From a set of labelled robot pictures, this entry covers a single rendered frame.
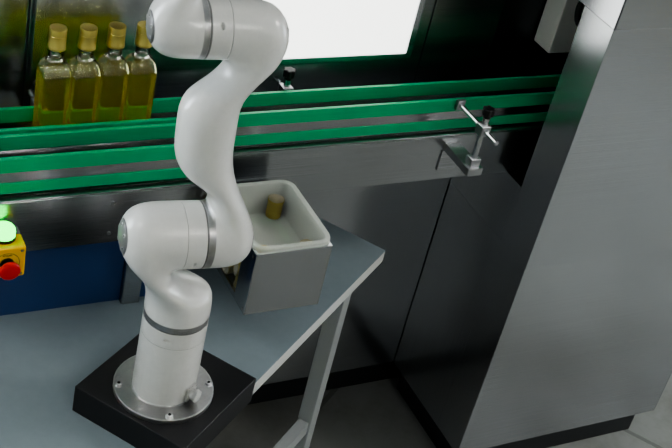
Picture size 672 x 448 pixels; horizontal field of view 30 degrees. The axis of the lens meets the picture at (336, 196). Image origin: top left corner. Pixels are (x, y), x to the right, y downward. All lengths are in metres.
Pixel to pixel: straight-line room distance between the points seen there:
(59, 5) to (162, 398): 0.80
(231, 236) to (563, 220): 1.13
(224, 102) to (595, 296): 1.56
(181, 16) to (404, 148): 1.04
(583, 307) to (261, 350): 1.03
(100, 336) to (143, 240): 0.52
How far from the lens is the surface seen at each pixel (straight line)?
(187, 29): 1.95
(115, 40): 2.47
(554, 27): 3.13
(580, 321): 3.37
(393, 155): 2.87
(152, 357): 2.31
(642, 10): 2.80
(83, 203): 2.48
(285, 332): 2.69
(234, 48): 1.98
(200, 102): 2.03
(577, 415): 3.68
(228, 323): 2.68
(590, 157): 2.97
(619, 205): 3.14
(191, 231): 2.13
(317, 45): 2.83
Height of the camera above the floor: 2.48
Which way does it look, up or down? 33 degrees down
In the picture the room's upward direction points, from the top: 14 degrees clockwise
